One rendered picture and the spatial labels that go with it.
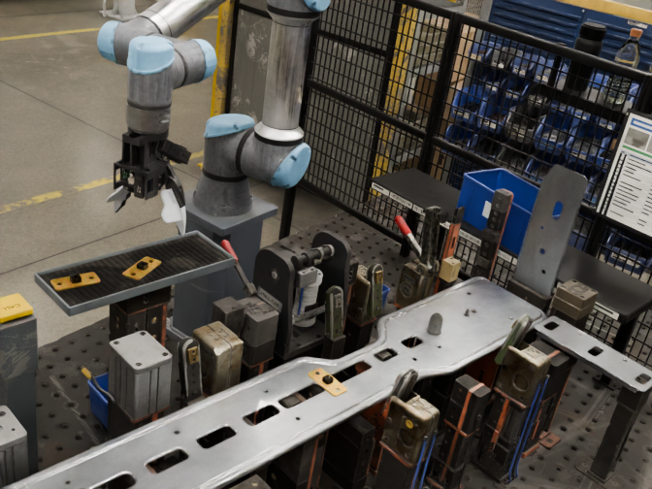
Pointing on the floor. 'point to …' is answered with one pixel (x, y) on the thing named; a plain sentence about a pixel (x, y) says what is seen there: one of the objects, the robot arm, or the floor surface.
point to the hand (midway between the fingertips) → (150, 222)
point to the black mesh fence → (458, 124)
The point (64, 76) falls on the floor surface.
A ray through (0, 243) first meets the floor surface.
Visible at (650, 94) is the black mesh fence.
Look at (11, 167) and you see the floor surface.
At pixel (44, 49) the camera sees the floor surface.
